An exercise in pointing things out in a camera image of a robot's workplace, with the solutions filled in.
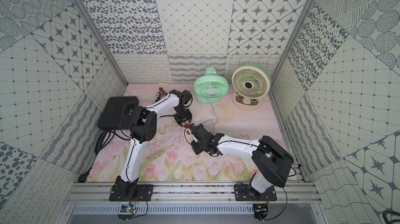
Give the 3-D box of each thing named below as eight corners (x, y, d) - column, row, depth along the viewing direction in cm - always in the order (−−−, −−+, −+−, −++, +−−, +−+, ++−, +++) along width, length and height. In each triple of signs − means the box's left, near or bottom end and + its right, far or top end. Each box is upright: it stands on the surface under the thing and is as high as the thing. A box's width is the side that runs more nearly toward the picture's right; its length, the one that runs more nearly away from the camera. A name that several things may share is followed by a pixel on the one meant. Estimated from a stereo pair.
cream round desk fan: (227, 106, 111) (233, 71, 86) (230, 95, 117) (237, 60, 92) (257, 114, 107) (273, 79, 81) (258, 102, 113) (273, 67, 88)
